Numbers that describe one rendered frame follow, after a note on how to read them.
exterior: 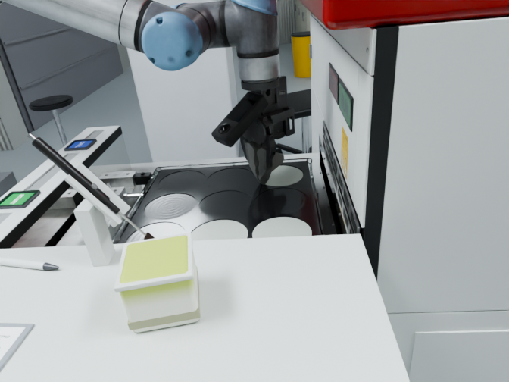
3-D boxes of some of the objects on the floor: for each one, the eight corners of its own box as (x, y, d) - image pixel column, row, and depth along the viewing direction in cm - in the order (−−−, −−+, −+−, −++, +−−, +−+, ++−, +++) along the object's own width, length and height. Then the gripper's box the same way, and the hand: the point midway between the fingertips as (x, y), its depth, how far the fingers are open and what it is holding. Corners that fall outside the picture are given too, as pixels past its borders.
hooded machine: (238, 173, 293) (212, -63, 222) (151, 178, 298) (96, -51, 227) (245, 136, 363) (226, -53, 291) (173, 140, 368) (137, -45, 296)
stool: (119, 159, 337) (99, 90, 309) (84, 186, 297) (59, 108, 268) (70, 158, 351) (47, 91, 322) (30, 183, 310) (1, 108, 281)
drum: (291, 73, 576) (290, 32, 549) (316, 71, 574) (316, 30, 547) (293, 79, 544) (291, 36, 517) (319, 76, 542) (319, 33, 515)
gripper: (296, 76, 71) (300, 179, 81) (263, 70, 77) (270, 167, 88) (262, 86, 66) (270, 194, 77) (229, 80, 73) (241, 181, 83)
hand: (260, 180), depth 80 cm, fingers closed
